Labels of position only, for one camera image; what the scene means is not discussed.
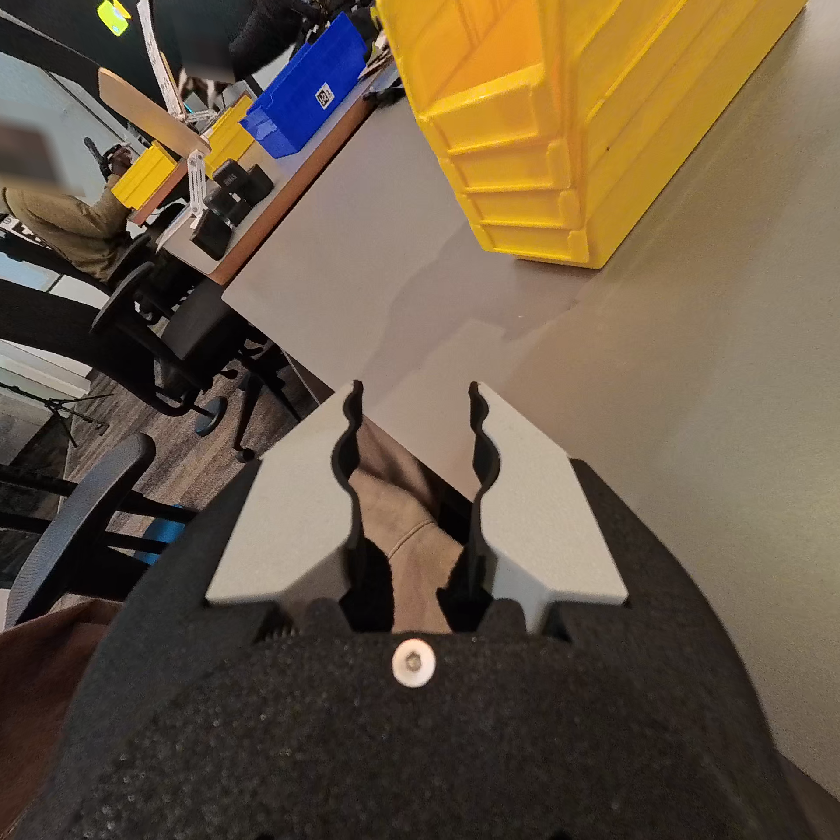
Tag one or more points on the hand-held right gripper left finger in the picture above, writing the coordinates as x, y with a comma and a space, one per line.
289, 525

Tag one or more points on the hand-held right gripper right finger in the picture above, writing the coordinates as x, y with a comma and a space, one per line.
551, 525

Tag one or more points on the grey desk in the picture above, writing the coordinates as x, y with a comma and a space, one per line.
656, 394

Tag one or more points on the brown wooden desk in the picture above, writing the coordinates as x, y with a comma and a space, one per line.
272, 210

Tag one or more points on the person's beige trousers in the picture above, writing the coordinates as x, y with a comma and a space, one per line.
407, 525

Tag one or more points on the blue object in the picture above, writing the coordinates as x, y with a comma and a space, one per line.
161, 541

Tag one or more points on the black mesh office chair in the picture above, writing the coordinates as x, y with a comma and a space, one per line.
72, 525

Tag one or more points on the person's brown top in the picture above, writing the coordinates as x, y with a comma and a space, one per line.
39, 656

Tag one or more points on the black box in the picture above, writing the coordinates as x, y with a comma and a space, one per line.
253, 180
226, 205
211, 236

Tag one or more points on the black hand-held device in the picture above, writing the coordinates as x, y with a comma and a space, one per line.
98, 154

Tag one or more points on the blue box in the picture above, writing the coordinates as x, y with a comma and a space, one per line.
308, 98

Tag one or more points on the white printed banner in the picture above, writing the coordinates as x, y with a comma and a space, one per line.
157, 59

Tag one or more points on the neon green object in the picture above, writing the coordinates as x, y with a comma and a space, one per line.
113, 16

